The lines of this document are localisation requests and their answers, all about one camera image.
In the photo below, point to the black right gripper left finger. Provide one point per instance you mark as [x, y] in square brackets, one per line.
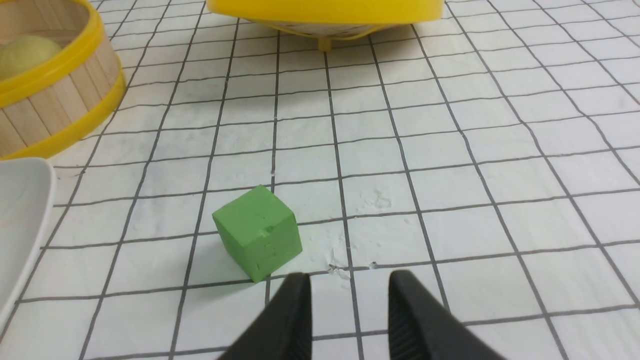
[284, 329]

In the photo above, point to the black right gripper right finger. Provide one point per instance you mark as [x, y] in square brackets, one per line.
[420, 328]

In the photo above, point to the yellow steamed bun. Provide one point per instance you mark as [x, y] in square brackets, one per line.
[25, 53]

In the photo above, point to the white square plate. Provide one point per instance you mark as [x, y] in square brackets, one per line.
[27, 187]

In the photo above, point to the green foam cube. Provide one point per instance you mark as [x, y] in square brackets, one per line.
[259, 232]

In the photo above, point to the yellow rimmed steamer lid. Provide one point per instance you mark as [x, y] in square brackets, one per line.
[329, 21]

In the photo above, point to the yellow rimmed bamboo steamer basket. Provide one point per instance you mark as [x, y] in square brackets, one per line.
[49, 108]

